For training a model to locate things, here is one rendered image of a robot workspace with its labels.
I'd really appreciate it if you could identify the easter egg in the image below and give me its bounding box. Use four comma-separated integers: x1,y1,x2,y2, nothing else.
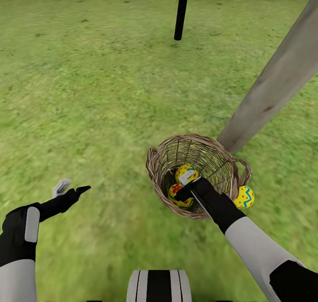
233,186,254,210
167,182,231,210
175,163,200,184

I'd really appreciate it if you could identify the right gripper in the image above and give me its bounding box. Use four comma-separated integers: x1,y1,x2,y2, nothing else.
174,183,191,202

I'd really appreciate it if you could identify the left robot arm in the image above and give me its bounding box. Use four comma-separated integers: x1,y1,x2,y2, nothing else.
0,178,91,302

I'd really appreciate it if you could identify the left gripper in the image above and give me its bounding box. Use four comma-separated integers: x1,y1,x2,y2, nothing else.
50,186,91,215

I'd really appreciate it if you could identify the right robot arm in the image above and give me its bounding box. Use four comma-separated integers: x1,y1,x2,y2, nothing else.
86,170,318,302

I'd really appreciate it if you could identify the wicker basket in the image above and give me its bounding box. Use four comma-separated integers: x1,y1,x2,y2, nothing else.
146,133,253,220

